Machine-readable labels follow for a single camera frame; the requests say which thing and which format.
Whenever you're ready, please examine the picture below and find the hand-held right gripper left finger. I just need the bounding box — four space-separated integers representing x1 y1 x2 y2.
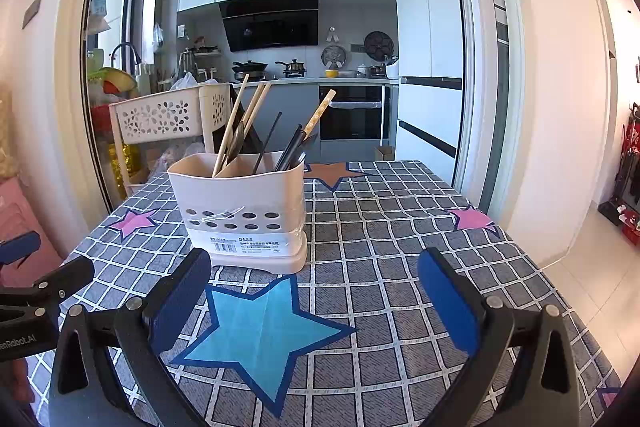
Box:
47 248 213 427

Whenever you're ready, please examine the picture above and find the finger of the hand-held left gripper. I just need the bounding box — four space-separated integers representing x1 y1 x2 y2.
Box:
0 231 42 265
0 256 96 313

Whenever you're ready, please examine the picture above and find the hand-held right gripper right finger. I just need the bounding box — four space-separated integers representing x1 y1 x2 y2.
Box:
416 248 586 427

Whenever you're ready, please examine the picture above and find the white utensil holder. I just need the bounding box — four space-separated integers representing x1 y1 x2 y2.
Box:
166 152 308 275

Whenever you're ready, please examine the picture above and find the patterned chopstick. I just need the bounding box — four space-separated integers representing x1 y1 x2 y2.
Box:
300 89 337 140

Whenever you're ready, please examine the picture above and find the person's left hand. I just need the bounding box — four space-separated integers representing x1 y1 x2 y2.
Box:
0 359 35 404

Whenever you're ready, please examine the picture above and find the grey checked tablecloth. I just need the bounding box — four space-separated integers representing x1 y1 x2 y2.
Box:
22 159 623 427

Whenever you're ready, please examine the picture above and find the bag of round snacks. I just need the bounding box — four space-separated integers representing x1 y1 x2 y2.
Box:
0 82 21 180

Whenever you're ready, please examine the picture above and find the yellow oil bottle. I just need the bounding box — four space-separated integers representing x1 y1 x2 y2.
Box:
107 143 142 198

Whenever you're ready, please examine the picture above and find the clear plastic bag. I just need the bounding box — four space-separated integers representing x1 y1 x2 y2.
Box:
147 142 201 180

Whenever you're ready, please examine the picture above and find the red container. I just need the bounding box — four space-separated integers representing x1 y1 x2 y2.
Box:
91 104 112 142

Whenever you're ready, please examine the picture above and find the white flower-cutout storage cart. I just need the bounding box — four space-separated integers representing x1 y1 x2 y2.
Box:
109 83 233 188

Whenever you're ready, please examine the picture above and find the yellow basin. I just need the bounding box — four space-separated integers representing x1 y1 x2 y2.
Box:
87 67 138 94

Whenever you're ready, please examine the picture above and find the black built-in oven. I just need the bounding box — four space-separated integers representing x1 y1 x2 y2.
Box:
318 85 386 142

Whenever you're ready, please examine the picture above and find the red and black rack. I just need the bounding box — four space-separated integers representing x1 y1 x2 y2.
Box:
597 104 640 244

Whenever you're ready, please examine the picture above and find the grey kitchen counter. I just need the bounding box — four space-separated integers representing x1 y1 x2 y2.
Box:
232 77 401 162

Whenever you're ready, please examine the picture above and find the white plastic bag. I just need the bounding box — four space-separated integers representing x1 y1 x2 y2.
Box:
170 73 221 92

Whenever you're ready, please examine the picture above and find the kitchen faucet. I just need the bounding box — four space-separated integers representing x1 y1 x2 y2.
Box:
110 43 138 75

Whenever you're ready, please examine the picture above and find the white shelf rack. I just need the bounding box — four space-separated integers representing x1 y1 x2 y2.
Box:
192 49 223 80

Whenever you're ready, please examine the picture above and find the black frying pan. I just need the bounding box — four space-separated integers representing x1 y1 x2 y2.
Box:
231 61 269 78

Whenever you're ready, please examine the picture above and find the steel cooking pot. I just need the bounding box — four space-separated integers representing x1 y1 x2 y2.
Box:
276 59 307 78

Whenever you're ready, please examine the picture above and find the dark round pan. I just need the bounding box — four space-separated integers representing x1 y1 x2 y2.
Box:
363 31 389 58

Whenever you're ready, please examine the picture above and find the white fridge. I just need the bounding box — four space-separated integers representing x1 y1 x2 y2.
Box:
390 0 463 185

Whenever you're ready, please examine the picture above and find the round steel plate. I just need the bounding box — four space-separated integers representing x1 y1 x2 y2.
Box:
321 45 346 70

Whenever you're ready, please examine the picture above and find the sliding door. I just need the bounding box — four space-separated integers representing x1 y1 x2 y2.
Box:
440 0 511 208

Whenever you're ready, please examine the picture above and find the black range hood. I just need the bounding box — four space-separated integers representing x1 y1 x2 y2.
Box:
219 0 320 52

